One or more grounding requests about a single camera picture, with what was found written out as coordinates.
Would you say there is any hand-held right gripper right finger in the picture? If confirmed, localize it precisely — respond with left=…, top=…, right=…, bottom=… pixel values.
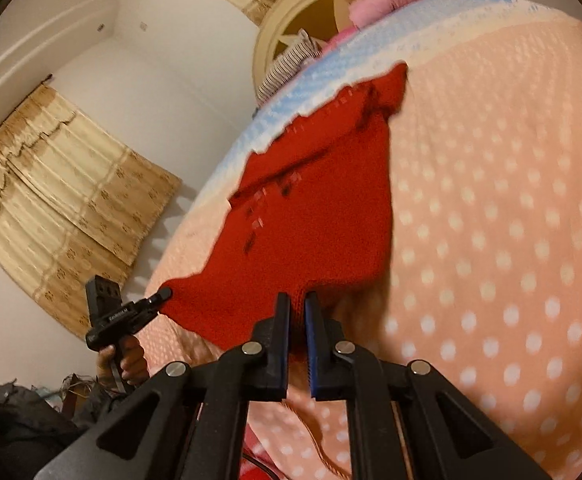
left=304, top=291, right=554, bottom=480

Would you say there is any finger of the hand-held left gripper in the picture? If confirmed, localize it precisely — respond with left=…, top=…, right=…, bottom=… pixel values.
left=143, top=287, right=173, bottom=312

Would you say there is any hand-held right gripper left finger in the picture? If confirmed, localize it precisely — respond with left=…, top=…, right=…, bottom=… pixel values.
left=33, top=292, right=292, bottom=480

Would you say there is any red knitted sweater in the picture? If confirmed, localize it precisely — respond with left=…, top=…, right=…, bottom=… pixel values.
left=160, top=62, right=409, bottom=356

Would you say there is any person's left hand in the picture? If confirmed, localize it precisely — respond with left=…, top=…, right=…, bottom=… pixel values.
left=96, top=335, right=150, bottom=387

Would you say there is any orange yarn thread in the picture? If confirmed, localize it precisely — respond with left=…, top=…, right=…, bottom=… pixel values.
left=282, top=399, right=354, bottom=478

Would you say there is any dark clothing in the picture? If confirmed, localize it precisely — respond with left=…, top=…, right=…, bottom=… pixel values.
left=0, top=380, right=136, bottom=480

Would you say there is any polka dot bed sheet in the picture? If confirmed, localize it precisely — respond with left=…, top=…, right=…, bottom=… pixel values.
left=146, top=0, right=582, bottom=480

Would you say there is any striped pillow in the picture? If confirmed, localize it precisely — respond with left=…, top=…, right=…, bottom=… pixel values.
left=256, top=30, right=322, bottom=106

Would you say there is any cream wooden headboard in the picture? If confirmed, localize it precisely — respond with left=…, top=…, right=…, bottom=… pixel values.
left=252, top=0, right=367, bottom=106

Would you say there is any pink cloth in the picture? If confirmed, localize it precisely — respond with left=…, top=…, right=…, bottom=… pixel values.
left=321, top=27, right=361, bottom=53

